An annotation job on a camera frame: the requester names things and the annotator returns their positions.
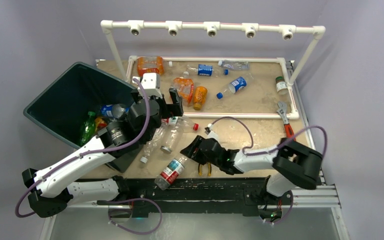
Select clear bottle white cap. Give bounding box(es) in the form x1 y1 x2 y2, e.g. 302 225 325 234
140 126 167 164

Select clear crushed bottle back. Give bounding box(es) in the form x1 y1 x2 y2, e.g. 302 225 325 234
217 60 250 71

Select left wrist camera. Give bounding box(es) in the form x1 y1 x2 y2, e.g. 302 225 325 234
131 72 163 99

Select white PVC pipe frame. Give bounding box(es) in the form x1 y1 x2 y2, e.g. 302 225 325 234
100 20 326 120

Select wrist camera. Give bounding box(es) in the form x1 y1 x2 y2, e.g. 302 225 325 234
204 123 220 141
131 72 163 99

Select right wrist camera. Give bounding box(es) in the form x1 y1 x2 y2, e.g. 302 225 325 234
204 123 220 141

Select red handled adjustable wrench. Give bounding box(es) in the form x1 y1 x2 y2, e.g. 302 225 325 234
276 101 294 138

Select large crushed orange label bottle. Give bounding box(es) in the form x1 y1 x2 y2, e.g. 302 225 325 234
136 56 173 77

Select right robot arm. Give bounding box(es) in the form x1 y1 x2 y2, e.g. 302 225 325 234
180 135 323 204

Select red label bottle red cap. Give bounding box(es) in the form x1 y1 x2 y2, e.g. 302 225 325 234
162 115 199 133

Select small orange juice bottle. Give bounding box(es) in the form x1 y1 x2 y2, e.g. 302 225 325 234
193 86 208 111

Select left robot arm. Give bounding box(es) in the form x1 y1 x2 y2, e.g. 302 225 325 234
22 88 184 218

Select Pepsi bottle blue cap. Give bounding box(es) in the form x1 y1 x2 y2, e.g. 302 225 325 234
216 74 254 100

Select yellow handled pliers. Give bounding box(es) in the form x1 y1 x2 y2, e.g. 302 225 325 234
197 162 213 178

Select dark green plastic bin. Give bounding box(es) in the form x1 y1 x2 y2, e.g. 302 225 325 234
23 61 150 174

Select blue label bottle back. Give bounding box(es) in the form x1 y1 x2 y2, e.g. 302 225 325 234
186 64 229 77

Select red label water bottle front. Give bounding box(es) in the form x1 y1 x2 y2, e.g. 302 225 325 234
154 154 189 191

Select purple cable loop front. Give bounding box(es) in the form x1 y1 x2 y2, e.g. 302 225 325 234
107 197 163 236

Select small jar green lid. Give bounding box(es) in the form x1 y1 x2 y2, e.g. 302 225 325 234
275 76 288 95

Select clear bottle silver cap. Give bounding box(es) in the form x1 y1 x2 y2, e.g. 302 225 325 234
160 124 184 155

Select orange juice bottle orange cap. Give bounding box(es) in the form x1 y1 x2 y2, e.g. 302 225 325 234
94 117 108 132

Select green plastic bottle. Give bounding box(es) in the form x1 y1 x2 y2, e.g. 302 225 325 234
78 111 96 146

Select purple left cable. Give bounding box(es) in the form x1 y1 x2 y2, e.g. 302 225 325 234
14 77 151 219

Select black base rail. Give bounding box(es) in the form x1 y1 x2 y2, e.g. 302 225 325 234
95 177 325 220

